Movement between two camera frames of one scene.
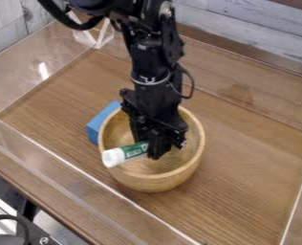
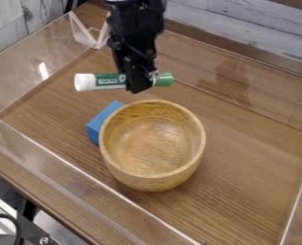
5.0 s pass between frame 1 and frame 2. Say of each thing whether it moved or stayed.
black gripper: moved
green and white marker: moved
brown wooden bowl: stayed
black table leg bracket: stayed
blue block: stayed
